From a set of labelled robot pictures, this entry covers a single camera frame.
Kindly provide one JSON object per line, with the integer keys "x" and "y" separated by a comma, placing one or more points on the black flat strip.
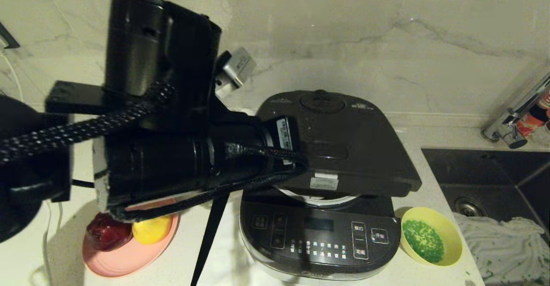
{"x": 210, "y": 234}

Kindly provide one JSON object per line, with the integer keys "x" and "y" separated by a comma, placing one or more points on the yellow bowl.
{"x": 451, "y": 234}

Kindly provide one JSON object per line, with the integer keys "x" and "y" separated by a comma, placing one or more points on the red apple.
{"x": 107, "y": 234}

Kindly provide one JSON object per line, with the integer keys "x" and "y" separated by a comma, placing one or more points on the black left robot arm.
{"x": 137, "y": 41}

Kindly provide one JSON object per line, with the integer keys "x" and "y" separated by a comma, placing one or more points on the chrome faucet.
{"x": 515, "y": 114}

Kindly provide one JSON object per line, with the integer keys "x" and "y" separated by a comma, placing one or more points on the white crumpled cloth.
{"x": 502, "y": 247}

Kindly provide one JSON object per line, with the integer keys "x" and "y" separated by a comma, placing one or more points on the pink plate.
{"x": 124, "y": 260}

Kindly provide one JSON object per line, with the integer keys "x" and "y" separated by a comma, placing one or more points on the steel sink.
{"x": 485, "y": 178}

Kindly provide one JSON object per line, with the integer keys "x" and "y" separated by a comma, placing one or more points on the red orange bottle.
{"x": 535, "y": 118}

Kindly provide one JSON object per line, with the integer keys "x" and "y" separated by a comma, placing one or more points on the white bowl with greens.
{"x": 318, "y": 199}

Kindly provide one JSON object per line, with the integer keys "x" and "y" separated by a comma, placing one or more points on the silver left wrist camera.
{"x": 234, "y": 73}

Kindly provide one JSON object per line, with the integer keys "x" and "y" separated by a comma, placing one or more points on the dark grey rice cooker lid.
{"x": 365, "y": 148}

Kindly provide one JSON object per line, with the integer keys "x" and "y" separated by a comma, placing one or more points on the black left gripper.
{"x": 284, "y": 131}

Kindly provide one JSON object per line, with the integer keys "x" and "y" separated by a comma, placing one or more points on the green grains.
{"x": 423, "y": 241}

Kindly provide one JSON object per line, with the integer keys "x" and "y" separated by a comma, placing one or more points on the yellow pear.
{"x": 152, "y": 232}

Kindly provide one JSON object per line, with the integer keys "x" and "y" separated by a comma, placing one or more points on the metal sink drain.
{"x": 469, "y": 206}

